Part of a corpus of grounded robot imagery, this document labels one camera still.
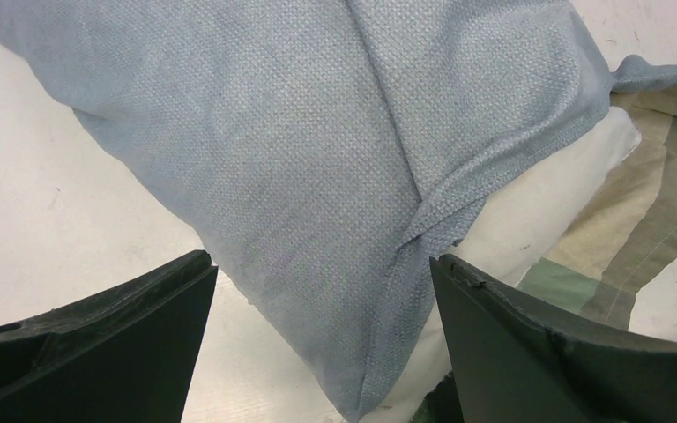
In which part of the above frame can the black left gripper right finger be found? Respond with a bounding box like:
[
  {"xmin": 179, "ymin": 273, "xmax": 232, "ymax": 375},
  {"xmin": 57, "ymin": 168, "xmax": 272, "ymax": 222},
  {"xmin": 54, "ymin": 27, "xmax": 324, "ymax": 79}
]
[{"xmin": 429, "ymin": 255, "xmax": 677, "ymax": 422}]

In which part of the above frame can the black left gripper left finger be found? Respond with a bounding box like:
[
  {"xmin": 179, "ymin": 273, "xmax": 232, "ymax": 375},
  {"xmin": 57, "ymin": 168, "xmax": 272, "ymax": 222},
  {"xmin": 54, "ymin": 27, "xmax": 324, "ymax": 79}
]
[{"xmin": 0, "ymin": 250, "xmax": 218, "ymax": 422}]

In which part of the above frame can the white pillow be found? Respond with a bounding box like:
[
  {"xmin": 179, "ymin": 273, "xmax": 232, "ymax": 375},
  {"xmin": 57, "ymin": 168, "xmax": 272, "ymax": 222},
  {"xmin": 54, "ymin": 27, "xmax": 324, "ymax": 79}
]
[{"xmin": 363, "ymin": 107, "xmax": 641, "ymax": 422}]

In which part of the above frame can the light blue pillowcase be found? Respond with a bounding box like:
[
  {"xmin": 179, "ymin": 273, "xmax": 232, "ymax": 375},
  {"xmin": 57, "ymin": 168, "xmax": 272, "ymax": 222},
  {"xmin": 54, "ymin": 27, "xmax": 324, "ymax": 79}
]
[{"xmin": 0, "ymin": 1, "xmax": 677, "ymax": 422}]

